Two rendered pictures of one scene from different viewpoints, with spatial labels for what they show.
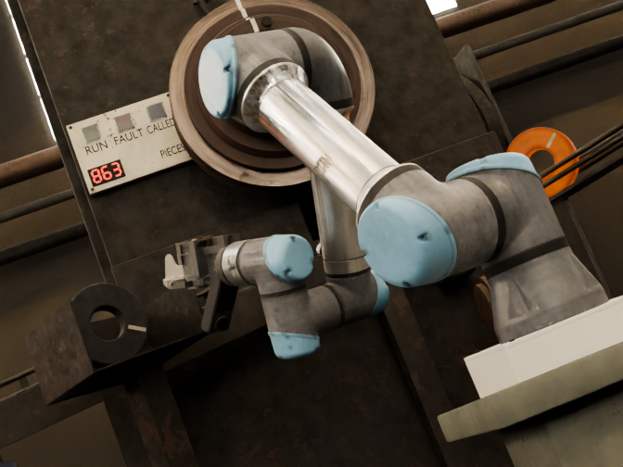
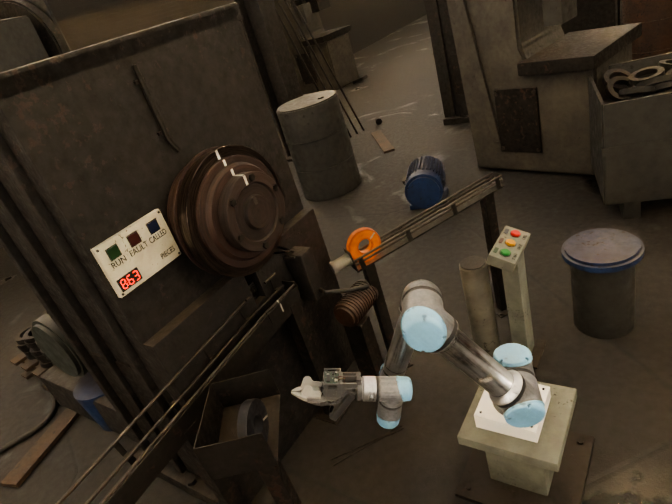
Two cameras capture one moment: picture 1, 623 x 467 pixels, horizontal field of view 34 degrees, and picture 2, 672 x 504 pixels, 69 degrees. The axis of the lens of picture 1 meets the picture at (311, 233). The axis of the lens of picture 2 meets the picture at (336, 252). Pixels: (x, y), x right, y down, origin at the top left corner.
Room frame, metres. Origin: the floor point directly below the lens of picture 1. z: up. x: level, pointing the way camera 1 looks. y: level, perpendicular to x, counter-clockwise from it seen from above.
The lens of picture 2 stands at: (0.72, 0.82, 1.72)
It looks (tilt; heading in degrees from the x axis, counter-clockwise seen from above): 28 degrees down; 320
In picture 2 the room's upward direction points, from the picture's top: 18 degrees counter-clockwise
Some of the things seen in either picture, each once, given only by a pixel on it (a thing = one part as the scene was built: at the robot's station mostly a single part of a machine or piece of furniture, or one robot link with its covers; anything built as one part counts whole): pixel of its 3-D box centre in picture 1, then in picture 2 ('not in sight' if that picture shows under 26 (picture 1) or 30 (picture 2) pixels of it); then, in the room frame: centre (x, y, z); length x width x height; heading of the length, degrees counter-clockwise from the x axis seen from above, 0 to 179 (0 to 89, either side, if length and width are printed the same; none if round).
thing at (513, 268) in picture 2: not in sight; (517, 299); (1.60, -0.82, 0.31); 0.24 x 0.16 x 0.62; 99
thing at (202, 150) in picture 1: (272, 93); (235, 211); (2.22, -0.04, 1.11); 0.47 x 0.06 x 0.47; 99
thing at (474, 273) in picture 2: not in sight; (480, 309); (1.75, -0.76, 0.26); 0.12 x 0.12 x 0.52
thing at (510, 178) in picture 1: (500, 208); (513, 367); (1.33, -0.25, 0.52); 0.13 x 0.12 x 0.14; 124
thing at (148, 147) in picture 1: (131, 143); (139, 252); (2.27, 0.32, 1.15); 0.26 x 0.02 x 0.18; 99
